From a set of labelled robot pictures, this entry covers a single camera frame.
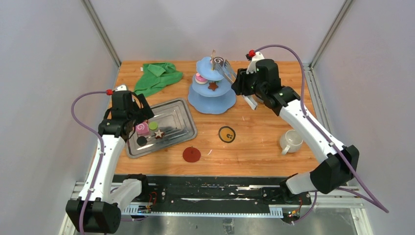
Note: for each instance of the steel serving tongs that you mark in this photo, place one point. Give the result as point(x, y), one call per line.
point(226, 70)

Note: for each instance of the steel rectangular tray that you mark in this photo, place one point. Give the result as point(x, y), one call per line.
point(175, 119)

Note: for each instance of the brown star cookie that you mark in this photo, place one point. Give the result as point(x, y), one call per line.
point(212, 86)

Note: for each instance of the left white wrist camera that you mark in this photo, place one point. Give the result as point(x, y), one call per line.
point(121, 88)

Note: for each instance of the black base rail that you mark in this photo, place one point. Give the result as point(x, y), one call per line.
point(189, 196)

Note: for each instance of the green macaron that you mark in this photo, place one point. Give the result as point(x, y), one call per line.
point(153, 125)

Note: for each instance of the pink swirl roll cake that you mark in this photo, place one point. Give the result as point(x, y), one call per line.
point(142, 129)

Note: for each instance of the dark chocolate swirl roll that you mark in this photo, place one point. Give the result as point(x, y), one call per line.
point(217, 61)

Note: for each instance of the black round cookie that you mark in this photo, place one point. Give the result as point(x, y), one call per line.
point(141, 141)

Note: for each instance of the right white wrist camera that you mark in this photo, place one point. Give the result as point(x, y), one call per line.
point(254, 57)

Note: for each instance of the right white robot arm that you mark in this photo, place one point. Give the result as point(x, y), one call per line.
point(337, 162)

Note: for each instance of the yellow black round coaster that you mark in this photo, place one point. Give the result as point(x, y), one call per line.
point(226, 134)

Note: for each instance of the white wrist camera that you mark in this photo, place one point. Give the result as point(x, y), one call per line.
point(254, 57)
point(121, 88)

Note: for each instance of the red round coaster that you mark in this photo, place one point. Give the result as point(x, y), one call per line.
point(191, 155)

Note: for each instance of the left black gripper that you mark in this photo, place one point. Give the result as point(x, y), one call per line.
point(146, 111)

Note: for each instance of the blue three-tier cake stand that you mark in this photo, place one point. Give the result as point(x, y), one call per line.
point(210, 91)

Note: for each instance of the white ceramic cup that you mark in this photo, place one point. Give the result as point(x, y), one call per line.
point(290, 142)

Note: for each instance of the white star cookie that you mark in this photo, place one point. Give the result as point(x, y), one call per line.
point(159, 134)

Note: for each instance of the pink frosted donut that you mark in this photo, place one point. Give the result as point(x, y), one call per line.
point(199, 79)

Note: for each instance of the green cloth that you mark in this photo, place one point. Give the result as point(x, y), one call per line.
point(156, 76)

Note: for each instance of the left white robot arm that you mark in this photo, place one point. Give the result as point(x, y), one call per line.
point(100, 172)

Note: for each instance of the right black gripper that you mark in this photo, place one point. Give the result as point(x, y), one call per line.
point(239, 85)

